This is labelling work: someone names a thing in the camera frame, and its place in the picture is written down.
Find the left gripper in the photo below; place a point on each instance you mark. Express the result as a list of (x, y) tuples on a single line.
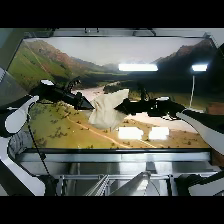
[(72, 98)]

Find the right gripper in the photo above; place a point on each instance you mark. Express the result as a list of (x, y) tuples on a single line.
[(136, 107)]

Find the cream garment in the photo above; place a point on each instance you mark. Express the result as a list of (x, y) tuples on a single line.
[(106, 110)]

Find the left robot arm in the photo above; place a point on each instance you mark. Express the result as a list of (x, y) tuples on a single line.
[(16, 120)]

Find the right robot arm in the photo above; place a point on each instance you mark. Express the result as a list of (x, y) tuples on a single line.
[(203, 124)]

